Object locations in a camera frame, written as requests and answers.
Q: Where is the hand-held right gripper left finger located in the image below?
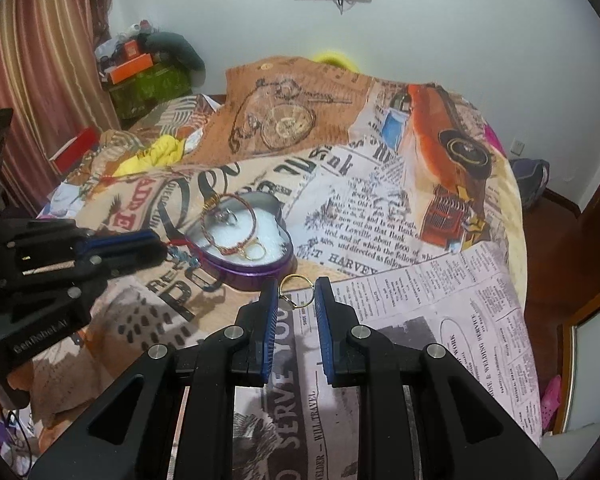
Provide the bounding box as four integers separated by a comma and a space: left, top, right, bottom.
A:
27, 276, 281, 480

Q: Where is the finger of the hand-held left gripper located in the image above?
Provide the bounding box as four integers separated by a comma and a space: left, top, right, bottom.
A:
0, 254, 166, 327
1, 218, 166, 262

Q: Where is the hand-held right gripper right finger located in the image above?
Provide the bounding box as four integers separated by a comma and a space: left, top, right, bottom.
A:
313, 276, 544, 480

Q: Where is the blue beaded bracelet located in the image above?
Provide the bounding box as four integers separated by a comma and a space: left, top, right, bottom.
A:
165, 245, 202, 269

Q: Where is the gold hoop earring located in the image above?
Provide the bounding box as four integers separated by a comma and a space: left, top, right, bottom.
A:
278, 274, 315, 309

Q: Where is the purple heart-shaped tin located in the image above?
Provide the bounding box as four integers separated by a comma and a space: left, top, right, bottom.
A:
184, 190, 295, 292

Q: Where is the red gold beaded bracelet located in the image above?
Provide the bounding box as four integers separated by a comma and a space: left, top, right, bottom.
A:
199, 193, 259, 256

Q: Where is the yellow cloth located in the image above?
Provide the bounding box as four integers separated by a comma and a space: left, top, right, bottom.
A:
114, 134, 187, 177

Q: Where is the red box white lid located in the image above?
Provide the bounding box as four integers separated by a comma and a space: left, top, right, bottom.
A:
49, 126, 101, 174

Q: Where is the newspaper print blanket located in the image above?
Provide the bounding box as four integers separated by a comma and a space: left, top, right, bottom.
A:
29, 54, 542, 480

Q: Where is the flat orange box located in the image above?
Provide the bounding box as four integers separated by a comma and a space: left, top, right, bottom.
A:
107, 54, 155, 85

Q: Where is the pile of clutter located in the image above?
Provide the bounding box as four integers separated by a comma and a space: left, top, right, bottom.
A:
94, 19, 157, 69

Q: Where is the striped brown curtain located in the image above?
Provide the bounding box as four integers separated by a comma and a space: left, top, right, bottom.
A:
0, 0, 124, 212

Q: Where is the grey backpack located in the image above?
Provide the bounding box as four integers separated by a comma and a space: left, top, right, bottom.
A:
509, 157, 551, 212

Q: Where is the pink cloth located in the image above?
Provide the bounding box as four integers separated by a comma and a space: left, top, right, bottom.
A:
484, 126, 504, 157

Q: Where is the yellow plastic object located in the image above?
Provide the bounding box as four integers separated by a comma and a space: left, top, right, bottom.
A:
312, 48, 361, 72

